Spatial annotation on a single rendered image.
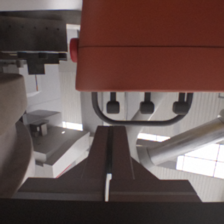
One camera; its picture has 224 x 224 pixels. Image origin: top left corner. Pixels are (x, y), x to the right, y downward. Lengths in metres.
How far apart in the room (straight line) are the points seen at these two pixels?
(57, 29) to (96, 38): 1.14
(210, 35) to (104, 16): 0.11
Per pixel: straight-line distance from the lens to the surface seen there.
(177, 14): 0.20
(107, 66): 0.18
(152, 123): 0.33
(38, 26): 1.31
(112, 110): 0.26
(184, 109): 0.28
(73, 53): 0.23
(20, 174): 1.37
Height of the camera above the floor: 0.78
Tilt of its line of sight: 16 degrees up
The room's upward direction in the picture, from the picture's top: 180 degrees clockwise
